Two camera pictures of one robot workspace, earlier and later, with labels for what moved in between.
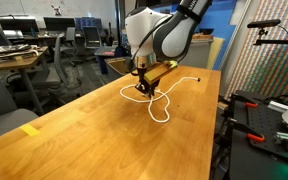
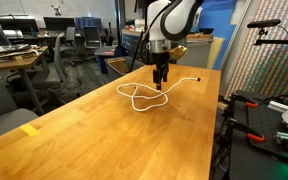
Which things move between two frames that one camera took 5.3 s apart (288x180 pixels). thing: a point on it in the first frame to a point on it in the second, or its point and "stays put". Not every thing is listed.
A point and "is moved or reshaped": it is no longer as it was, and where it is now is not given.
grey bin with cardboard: x=122 y=65 stays put
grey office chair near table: x=0 y=112 stays put
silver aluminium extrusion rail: x=276 y=106 stays put
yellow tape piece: x=29 y=129 stays put
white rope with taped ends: x=161 y=93 is moved or reshaped
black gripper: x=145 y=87 to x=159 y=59
